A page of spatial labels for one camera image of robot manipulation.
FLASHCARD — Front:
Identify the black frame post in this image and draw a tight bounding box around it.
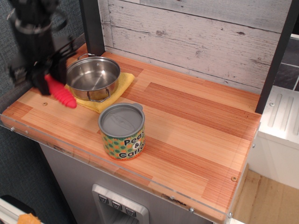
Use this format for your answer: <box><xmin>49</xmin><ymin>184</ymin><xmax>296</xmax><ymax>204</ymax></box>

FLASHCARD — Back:
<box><xmin>255</xmin><ymin>0</ymin><xmax>299</xmax><ymax>114</ymax></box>
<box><xmin>79</xmin><ymin>0</ymin><xmax>105</xmax><ymax>56</ymax></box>

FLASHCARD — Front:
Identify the yellow cloth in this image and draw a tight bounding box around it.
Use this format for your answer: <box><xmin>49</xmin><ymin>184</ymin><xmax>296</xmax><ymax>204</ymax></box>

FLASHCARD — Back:
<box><xmin>73</xmin><ymin>72</ymin><xmax>135</xmax><ymax>113</ymax></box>

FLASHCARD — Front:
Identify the white toy sink unit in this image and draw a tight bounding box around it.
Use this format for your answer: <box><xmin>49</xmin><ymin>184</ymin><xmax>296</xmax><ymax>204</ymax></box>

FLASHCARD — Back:
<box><xmin>247</xmin><ymin>34</ymin><xmax>299</xmax><ymax>189</ymax></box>

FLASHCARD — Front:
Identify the red-handled metal spoon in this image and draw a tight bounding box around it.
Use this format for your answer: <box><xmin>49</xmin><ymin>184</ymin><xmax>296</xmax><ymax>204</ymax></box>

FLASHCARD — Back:
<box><xmin>44</xmin><ymin>74</ymin><xmax>77</xmax><ymax>109</ymax></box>

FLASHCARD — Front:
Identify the black and orange object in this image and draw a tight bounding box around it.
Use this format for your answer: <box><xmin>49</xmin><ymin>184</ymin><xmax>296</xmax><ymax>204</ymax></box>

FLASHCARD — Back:
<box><xmin>0</xmin><ymin>195</ymin><xmax>42</xmax><ymax>224</ymax></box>

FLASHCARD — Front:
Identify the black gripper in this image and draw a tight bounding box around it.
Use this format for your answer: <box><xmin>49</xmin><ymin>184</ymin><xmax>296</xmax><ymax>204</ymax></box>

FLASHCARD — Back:
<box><xmin>8</xmin><ymin>37</ymin><xmax>76</xmax><ymax>95</ymax></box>

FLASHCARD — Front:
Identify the black left frame post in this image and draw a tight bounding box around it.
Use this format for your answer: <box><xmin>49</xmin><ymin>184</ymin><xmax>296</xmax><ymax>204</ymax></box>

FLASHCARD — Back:
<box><xmin>79</xmin><ymin>0</ymin><xmax>105</xmax><ymax>56</ymax></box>

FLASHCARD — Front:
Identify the silver dispenser panel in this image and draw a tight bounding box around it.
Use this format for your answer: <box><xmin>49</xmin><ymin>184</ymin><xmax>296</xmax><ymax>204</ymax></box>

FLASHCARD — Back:
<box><xmin>92</xmin><ymin>184</ymin><xmax>150</xmax><ymax>224</ymax></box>

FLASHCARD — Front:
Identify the peas and carrots can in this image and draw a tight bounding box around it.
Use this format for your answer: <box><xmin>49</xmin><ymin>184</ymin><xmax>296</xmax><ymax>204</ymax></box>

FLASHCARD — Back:
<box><xmin>98</xmin><ymin>103</ymin><xmax>145</xmax><ymax>161</ymax></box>

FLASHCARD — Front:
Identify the grey toy fridge cabinet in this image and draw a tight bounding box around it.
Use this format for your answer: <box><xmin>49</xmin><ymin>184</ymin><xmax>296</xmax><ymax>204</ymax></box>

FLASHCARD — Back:
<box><xmin>41</xmin><ymin>145</ymin><xmax>210</xmax><ymax>224</ymax></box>

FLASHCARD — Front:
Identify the black right frame post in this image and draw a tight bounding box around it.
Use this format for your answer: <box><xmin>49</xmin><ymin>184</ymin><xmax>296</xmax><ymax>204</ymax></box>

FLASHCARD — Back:
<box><xmin>255</xmin><ymin>0</ymin><xmax>299</xmax><ymax>114</ymax></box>

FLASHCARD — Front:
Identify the clear acrylic table edge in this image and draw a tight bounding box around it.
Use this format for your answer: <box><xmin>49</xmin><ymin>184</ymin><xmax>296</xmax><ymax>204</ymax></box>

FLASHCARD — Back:
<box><xmin>0</xmin><ymin>111</ymin><xmax>232</xmax><ymax>224</ymax></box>

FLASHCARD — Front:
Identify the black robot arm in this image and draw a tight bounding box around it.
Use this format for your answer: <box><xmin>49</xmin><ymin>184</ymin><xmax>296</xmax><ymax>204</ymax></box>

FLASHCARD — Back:
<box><xmin>7</xmin><ymin>0</ymin><xmax>75</xmax><ymax>95</ymax></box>

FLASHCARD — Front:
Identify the stainless steel pot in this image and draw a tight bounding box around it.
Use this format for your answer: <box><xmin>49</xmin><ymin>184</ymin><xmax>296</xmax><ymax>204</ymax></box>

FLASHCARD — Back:
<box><xmin>66</xmin><ymin>53</ymin><xmax>121</xmax><ymax>102</ymax></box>

